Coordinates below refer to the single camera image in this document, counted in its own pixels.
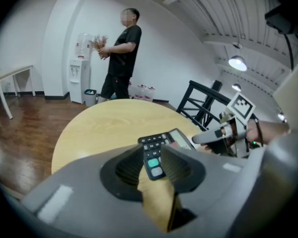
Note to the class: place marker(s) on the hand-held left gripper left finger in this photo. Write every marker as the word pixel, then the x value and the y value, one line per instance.
pixel 84 190

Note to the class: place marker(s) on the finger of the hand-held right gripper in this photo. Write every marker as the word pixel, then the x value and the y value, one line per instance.
pixel 206 137
pixel 217 149

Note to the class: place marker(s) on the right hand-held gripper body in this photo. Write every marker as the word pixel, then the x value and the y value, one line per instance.
pixel 241 105

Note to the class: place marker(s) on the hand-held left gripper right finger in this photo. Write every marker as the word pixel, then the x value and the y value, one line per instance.
pixel 218 195

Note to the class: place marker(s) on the black calculator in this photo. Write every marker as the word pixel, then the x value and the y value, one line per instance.
pixel 154 142

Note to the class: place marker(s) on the person's right forearm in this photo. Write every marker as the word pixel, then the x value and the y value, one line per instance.
pixel 273 131

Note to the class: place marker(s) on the white pendant lamp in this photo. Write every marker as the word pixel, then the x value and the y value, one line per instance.
pixel 236 87
pixel 282 116
pixel 237 63

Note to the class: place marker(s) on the black metal railing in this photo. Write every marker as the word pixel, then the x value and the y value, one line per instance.
pixel 201 103

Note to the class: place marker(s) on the person's white shirt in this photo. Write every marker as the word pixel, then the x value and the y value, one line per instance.
pixel 294 88

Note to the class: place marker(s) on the round wooden table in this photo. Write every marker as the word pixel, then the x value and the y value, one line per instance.
pixel 101 128

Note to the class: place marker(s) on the clear water jug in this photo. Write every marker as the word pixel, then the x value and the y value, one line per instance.
pixel 141 93
pixel 133 90
pixel 150 94

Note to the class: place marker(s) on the grey trash bin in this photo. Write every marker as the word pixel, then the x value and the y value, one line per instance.
pixel 90 97

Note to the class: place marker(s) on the white water dispenser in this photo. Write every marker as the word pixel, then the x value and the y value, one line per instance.
pixel 77 80

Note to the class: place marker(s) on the white desk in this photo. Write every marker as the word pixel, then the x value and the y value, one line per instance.
pixel 12 72

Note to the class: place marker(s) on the dried flower bouquet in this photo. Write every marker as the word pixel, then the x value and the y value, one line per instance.
pixel 99 42

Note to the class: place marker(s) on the water dispenser bottle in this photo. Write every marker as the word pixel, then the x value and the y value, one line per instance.
pixel 83 43

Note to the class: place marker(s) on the black head-worn camera rig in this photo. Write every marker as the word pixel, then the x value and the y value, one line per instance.
pixel 285 18

